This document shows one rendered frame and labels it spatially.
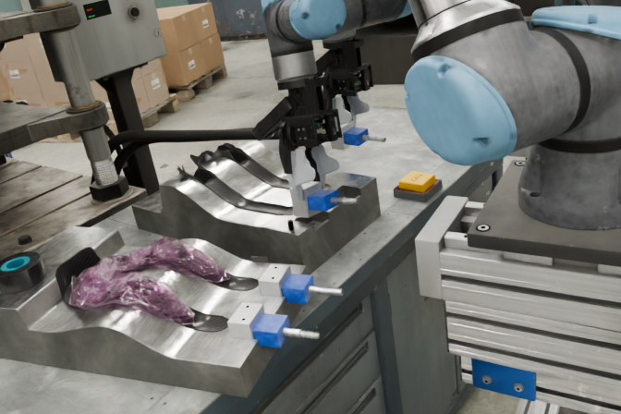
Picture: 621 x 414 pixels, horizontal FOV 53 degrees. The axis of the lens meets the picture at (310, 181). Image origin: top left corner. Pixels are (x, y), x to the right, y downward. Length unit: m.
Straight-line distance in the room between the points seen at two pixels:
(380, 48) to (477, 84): 4.59
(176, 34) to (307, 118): 4.71
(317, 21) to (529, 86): 0.41
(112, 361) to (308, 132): 0.48
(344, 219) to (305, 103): 0.26
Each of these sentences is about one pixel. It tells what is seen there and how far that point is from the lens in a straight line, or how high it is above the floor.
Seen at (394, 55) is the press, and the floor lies 0.24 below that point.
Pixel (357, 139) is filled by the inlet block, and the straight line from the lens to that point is 1.37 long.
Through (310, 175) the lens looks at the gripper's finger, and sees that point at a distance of 1.07.
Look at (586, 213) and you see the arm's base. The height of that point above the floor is 1.06.
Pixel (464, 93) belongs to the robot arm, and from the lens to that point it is 0.59.
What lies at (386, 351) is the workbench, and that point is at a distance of 1.42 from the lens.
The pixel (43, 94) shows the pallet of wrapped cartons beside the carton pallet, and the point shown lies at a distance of 5.49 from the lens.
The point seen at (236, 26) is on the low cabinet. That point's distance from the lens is 8.35.
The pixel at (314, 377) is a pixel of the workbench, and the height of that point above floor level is 0.60.
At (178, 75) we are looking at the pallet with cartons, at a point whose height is 0.24.
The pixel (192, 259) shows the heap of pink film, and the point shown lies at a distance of 1.07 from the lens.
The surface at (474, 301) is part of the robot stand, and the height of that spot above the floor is 0.91.
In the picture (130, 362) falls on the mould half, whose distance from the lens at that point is 1.00.
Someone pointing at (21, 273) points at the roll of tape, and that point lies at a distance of 1.12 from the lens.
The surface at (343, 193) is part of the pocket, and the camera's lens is 1.27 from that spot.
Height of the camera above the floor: 1.40
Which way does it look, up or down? 23 degrees down
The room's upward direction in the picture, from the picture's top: 9 degrees counter-clockwise
